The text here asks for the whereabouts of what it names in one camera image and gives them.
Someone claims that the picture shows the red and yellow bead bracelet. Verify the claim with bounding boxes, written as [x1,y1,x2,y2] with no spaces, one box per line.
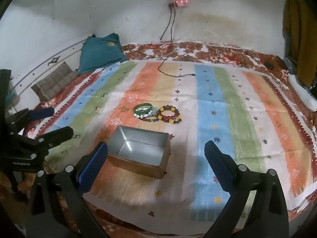
[157,112,183,125]

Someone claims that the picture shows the striped pastel blanket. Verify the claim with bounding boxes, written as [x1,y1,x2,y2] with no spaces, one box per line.
[23,61,317,228]

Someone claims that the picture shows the red floral bedsheet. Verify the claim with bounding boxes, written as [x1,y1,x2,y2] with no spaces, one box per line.
[0,41,317,238]

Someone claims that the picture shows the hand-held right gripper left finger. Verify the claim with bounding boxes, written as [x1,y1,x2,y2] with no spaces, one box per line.
[26,141,109,238]

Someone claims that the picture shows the yellow hanging cloth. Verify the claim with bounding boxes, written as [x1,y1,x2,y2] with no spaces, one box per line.
[282,0,317,87]

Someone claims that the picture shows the power strip with red lights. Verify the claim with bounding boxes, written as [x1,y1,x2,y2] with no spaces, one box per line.
[168,0,189,8]

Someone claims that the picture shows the brown striped cushion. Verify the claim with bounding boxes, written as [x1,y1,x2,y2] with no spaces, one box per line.
[31,61,79,103]

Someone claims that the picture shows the green jade bangle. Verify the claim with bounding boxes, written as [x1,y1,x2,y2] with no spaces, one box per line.
[133,103,153,115]

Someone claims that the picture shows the multicolour bead bracelet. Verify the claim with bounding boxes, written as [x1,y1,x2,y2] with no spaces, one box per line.
[139,115,162,124]

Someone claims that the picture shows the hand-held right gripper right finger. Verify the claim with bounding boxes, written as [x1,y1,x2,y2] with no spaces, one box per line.
[203,140,290,238]

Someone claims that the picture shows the white bead bracelet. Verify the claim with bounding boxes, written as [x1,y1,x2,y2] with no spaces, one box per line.
[134,110,154,119]

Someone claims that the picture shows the metal tin box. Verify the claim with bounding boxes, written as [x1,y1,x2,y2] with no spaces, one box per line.
[106,126,171,179]

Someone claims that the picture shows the white rolled cloth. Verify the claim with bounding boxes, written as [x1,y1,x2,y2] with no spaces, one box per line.
[287,74,317,112]

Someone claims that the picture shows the teal cloth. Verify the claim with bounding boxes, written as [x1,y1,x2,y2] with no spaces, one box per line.
[79,33,128,75]

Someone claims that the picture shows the white cable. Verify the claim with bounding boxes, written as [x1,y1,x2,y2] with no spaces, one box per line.
[139,5,181,60]

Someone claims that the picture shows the black hanging cable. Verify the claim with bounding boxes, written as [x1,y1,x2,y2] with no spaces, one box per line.
[160,6,174,41]

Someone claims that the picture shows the brown bead bracelet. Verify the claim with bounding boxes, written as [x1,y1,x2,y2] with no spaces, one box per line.
[158,105,180,116]

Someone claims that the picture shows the black cable with plug end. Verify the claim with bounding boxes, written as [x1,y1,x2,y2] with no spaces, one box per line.
[158,54,196,78]

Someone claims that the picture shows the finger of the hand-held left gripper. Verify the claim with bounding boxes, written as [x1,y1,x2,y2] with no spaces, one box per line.
[22,126,74,154]
[6,107,55,132]

